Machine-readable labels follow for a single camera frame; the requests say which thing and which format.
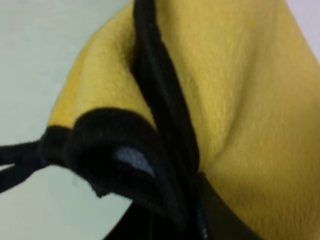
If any yellow towel with black trim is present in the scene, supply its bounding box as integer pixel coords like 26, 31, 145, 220
0, 0, 320, 240

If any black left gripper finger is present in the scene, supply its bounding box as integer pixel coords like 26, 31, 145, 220
105, 173, 261, 240

